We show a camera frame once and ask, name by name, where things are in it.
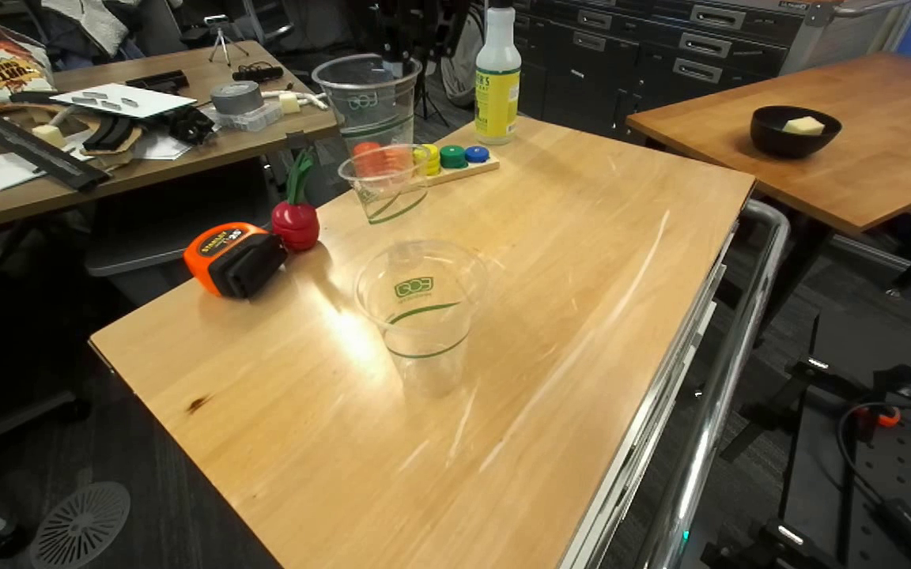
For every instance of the snack bag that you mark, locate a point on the snack bag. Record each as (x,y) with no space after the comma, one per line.
(24,63)

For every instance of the metal cart push handle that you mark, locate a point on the metal cart push handle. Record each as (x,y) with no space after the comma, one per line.
(671,528)

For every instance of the clear cup green logo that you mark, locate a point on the clear cup green logo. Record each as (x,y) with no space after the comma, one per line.
(423,294)

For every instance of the dark drawer cabinet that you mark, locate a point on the dark drawer cabinet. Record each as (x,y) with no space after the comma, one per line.
(588,63)

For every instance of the red toy cherry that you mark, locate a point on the red toy cherry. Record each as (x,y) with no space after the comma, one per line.
(296,216)

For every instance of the grey tape roll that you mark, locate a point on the grey tape roll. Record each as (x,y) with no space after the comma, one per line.
(238,95)

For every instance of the black bowl with food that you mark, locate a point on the black bowl with food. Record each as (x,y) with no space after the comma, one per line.
(784,131)

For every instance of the black flat bar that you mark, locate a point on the black flat bar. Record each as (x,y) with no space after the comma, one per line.
(70,171)

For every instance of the clear plastic bin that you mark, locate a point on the clear plastic bin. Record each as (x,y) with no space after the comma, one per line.
(370,95)

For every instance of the orange black tape measure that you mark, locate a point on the orange black tape measure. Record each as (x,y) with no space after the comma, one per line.
(231,259)

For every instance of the clear cup green stripe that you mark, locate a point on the clear cup green stripe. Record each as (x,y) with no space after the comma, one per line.
(383,181)

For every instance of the yellow spray bottle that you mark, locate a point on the yellow spray bottle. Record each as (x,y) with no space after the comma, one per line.
(497,69)

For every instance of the light wooden side table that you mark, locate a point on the light wooden side table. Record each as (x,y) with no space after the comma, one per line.
(857,181)

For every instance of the white printed paper sheet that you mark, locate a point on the white printed paper sheet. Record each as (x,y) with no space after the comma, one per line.
(125,100)

